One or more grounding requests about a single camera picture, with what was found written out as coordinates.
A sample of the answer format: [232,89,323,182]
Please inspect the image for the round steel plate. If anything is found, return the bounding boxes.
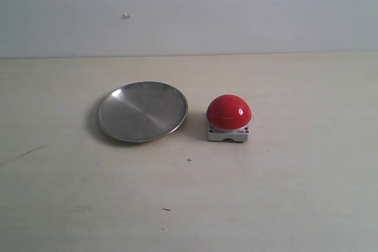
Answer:
[96,81,188,143]

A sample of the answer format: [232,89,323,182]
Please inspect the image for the red dome push button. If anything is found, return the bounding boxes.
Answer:
[206,94,253,142]

